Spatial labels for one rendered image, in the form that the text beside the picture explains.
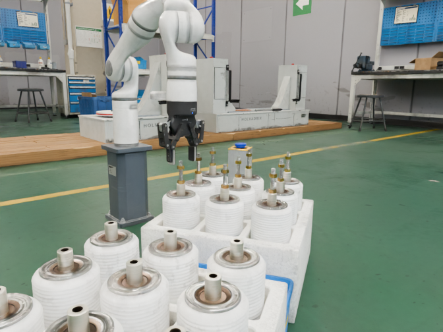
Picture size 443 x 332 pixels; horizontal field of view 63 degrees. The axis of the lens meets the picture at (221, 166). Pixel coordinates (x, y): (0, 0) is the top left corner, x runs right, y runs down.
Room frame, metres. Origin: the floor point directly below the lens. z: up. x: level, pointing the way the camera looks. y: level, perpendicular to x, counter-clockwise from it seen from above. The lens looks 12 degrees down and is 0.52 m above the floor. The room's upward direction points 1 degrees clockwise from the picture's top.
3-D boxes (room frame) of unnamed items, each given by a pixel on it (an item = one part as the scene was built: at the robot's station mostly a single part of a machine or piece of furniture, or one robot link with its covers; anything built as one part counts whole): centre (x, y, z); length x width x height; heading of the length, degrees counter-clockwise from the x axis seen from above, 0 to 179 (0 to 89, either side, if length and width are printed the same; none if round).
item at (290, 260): (0.98, -0.05, 0.09); 0.39 x 0.39 x 0.18; 72
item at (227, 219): (0.86, -0.01, 0.16); 0.10 x 0.10 x 0.18
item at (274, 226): (0.83, -0.12, 0.16); 0.10 x 0.10 x 0.18
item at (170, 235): (0.58, 0.09, 0.26); 0.02 x 0.02 x 0.03
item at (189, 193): (0.90, 0.10, 0.25); 0.08 x 0.08 x 0.01
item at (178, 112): (0.90, 0.10, 0.45); 0.08 x 0.08 x 0.09
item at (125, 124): (1.38, 0.37, 0.39); 0.09 x 0.09 x 0.17; 41
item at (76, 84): (6.26, 2.46, 0.35); 0.59 x 0.47 x 0.69; 41
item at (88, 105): (5.42, 1.82, 0.19); 0.50 x 0.41 x 0.37; 46
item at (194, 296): (0.44, 0.01, 0.25); 0.08 x 0.08 x 0.01
